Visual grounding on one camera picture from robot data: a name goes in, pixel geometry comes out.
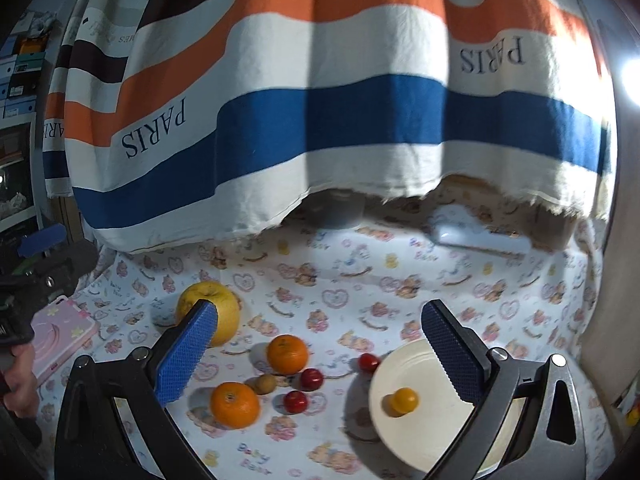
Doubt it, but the brown kiwi fruit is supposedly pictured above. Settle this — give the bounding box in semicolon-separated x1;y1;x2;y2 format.
254;374;278;396

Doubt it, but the orange mandarin front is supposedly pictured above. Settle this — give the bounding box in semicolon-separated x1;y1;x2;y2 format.
209;382;260;429

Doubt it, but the orange mandarin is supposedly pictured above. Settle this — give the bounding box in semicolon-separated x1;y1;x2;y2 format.
209;382;260;429
266;335;309;375

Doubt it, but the small red apple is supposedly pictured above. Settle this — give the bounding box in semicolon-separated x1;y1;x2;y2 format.
299;367;324;391
283;390;309;414

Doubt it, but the left human hand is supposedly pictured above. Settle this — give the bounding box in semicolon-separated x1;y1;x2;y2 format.
3;344;39;418

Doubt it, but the large yellow pomelo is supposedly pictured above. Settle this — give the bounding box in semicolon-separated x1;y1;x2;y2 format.
175;281;241;348

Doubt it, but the pink storage box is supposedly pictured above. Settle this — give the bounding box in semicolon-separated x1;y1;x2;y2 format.
32;296;98;386

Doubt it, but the yellow cherry tomato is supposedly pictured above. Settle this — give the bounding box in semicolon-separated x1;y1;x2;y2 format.
390;387;420;416

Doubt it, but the orange mandarin near pomelo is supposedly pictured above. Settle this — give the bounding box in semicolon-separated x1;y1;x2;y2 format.
266;335;309;375

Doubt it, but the cream round plate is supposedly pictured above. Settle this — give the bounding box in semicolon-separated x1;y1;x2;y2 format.
368;337;526;476

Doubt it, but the small red cherry tomato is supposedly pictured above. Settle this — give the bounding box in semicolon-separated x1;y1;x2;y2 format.
358;352;381;374

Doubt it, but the baby bear printed sheet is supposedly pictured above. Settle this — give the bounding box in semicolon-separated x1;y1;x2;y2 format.
73;184;604;479

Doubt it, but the white remote control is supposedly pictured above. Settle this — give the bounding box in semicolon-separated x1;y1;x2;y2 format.
428;209;533;257

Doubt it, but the beige wooden headboard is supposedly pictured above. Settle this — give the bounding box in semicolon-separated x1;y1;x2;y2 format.
579;148;640;396

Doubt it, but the grey round object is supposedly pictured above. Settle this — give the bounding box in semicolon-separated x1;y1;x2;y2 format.
302;188;366;230

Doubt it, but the shelf with boxes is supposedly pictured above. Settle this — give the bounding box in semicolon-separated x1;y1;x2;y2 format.
1;10;55;233

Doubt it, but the striped Paris blanket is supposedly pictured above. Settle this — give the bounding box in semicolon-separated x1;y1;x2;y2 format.
42;0;616;252

